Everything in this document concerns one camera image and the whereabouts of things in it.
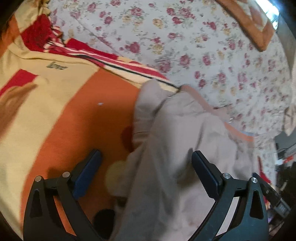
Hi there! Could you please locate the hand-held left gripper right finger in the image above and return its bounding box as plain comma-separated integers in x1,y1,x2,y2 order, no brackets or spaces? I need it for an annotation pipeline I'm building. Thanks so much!
190,150,270,241

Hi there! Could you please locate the red orange cream printed blanket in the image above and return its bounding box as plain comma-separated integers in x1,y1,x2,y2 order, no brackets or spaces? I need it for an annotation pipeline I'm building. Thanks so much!
0,0,178,234

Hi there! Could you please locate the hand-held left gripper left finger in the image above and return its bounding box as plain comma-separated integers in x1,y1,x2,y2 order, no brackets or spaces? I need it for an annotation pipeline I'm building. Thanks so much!
23,149,102,241

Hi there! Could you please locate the cream cloth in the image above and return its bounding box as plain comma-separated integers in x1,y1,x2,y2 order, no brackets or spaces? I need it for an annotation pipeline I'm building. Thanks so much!
283,102,296,136

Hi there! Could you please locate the beige jacket with ribbed cuffs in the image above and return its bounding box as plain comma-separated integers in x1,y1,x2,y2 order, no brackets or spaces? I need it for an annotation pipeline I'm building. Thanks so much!
105,79,262,241

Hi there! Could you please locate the orange patterned pillow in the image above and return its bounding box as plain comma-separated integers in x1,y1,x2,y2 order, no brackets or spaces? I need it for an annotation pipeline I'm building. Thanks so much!
215,0,279,52

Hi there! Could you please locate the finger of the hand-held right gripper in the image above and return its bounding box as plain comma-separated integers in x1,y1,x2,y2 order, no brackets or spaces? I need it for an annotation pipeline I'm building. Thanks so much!
253,172,292,217

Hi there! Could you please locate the red cloth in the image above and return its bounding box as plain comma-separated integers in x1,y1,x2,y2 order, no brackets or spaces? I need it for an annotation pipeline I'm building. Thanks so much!
257,156,273,186

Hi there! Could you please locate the floral bed sheet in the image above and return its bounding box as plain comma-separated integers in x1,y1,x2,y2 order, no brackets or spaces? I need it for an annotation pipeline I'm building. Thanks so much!
46,0,293,151

